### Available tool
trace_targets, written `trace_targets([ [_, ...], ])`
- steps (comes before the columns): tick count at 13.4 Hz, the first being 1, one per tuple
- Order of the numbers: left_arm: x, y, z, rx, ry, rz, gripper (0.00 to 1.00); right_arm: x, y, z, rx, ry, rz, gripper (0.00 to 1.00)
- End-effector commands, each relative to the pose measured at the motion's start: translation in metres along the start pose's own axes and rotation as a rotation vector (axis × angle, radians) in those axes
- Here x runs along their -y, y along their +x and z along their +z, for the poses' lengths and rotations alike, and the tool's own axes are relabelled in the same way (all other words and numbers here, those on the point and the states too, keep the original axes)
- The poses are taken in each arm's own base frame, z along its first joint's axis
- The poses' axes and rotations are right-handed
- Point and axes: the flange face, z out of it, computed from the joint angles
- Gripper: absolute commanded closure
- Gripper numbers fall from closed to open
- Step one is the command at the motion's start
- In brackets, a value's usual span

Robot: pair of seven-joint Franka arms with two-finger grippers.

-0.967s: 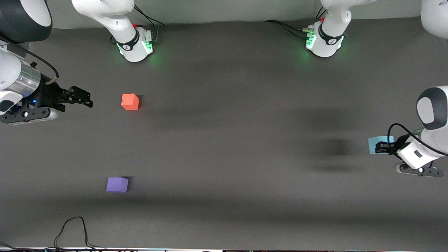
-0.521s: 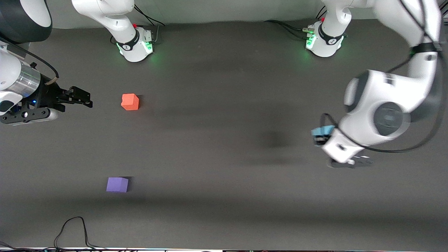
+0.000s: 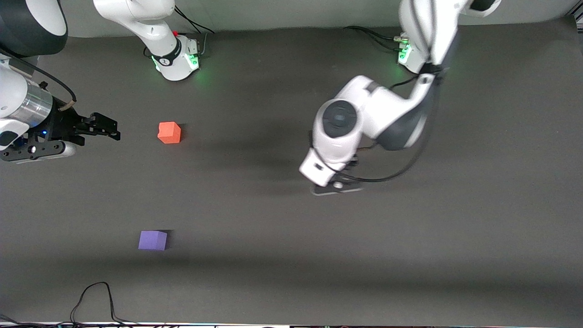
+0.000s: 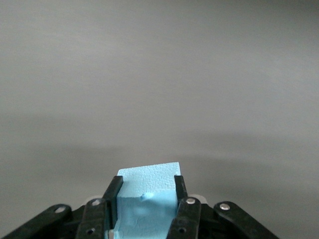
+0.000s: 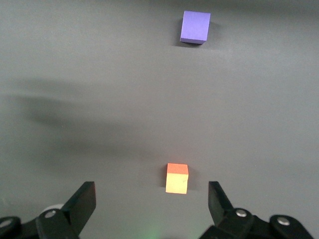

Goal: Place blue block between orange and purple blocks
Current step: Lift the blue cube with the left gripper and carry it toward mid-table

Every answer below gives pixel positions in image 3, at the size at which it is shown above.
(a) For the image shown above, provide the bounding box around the orange foam block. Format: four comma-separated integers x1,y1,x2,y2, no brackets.
158,122,182,144

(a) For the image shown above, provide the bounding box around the purple foam block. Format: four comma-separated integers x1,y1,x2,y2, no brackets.
138,231,168,251

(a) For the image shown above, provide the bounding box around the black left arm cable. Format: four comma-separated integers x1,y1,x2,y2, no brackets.
339,68,445,183

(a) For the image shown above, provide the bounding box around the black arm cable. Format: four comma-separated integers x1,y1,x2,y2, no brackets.
0,48,77,111
339,68,445,183

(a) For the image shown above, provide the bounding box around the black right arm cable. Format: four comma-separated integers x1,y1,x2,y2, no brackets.
0,48,77,111

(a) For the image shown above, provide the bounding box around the black right base cable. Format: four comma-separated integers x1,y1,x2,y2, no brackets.
174,5,215,57

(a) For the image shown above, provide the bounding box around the black left base cable bundle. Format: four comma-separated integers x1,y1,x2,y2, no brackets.
344,26,406,51

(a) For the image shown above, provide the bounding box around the thin black looped cable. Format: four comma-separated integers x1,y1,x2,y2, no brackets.
0,282,137,326

